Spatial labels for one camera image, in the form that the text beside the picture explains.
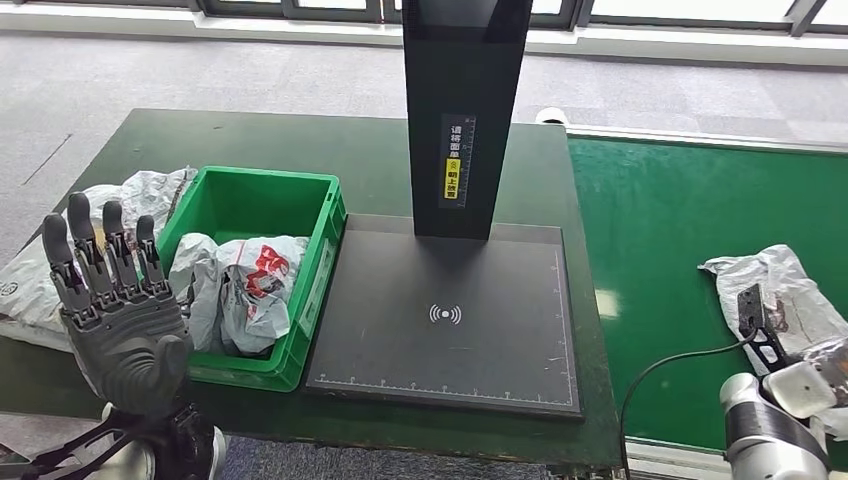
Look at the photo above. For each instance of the white crate label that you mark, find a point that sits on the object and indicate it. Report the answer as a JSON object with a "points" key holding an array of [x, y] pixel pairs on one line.
{"points": [[314, 298]]}

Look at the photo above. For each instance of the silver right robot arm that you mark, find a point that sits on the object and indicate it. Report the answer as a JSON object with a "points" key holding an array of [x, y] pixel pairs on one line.
{"points": [[762, 437]]}

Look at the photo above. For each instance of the green plastic crate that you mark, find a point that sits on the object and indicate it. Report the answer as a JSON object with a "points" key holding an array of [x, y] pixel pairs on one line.
{"points": [[265, 199]]}

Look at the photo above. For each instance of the plain grey parcel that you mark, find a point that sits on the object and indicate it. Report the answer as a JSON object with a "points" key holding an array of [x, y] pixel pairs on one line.
{"points": [[762, 272]]}

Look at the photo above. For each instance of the grey parcel with red print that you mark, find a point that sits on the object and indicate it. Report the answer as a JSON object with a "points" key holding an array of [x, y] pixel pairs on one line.
{"points": [[252, 285]]}

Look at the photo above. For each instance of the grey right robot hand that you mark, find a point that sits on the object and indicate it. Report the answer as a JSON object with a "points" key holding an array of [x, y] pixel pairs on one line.
{"points": [[831, 361]]}

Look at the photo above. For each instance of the dark green table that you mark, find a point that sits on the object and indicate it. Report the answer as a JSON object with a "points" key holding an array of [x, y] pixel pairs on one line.
{"points": [[265, 146]]}

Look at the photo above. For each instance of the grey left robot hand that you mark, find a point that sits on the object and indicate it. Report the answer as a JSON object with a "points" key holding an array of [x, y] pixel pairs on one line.
{"points": [[126, 344]]}

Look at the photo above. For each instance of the dark window frame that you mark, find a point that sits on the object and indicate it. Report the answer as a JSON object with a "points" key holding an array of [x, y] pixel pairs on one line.
{"points": [[331, 12]]}

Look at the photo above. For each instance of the black and yellow machine sticker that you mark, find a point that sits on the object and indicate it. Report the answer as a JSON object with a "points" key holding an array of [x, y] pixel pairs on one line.
{"points": [[457, 162]]}

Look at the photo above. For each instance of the black inbound scanning machine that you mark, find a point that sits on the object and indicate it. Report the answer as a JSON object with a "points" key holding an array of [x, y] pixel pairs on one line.
{"points": [[457, 99]]}

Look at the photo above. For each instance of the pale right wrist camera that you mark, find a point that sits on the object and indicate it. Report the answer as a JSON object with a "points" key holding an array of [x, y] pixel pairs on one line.
{"points": [[752, 311]]}

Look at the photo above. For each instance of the grey parcel with brown patch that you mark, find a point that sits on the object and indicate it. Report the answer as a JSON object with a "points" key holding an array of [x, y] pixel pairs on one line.
{"points": [[23, 291]]}

